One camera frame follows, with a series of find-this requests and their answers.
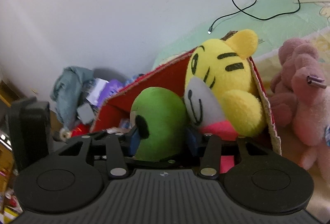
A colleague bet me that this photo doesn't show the small grey box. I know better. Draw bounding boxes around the small grey box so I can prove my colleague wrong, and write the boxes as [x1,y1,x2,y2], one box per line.
[77,104,94,123]

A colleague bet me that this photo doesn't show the purple clip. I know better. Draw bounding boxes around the purple clip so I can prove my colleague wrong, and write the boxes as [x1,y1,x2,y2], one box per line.
[306,74,326,88]

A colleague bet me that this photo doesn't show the white plush bear blue bow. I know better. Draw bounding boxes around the white plush bear blue bow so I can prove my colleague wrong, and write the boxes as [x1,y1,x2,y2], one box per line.
[294,95,330,179]

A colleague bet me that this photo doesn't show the purple tissue pack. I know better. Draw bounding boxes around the purple tissue pack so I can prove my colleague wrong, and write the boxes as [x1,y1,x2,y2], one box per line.
[88,78,121,107]

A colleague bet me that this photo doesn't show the green plush toy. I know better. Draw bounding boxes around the green plush toy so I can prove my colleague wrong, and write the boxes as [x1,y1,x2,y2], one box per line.
[130,87,190,163]

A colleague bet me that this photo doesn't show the red cardboard box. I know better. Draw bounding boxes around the red cardboard box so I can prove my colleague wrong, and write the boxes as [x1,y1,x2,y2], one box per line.
[89,31,282,173]

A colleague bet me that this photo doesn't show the grey cloth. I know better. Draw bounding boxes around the grey cloth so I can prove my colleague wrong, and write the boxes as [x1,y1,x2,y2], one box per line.
[50,66,96,128]

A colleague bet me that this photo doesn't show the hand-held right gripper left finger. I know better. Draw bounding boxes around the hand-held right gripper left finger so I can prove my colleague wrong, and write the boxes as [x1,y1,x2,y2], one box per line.
[58,127,142,180]

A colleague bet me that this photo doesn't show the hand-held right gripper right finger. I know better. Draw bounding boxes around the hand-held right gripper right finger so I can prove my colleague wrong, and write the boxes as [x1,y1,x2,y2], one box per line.
[186,128,275,180]

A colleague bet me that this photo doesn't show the pink plush bear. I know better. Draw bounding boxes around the pink plush bear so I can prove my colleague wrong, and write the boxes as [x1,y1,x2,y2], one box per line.
[270,38,326,128]

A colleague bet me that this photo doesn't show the yellow plush tiger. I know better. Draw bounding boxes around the yellow plush tiger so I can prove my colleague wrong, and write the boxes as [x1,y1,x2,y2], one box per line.
[184,29,266,141]

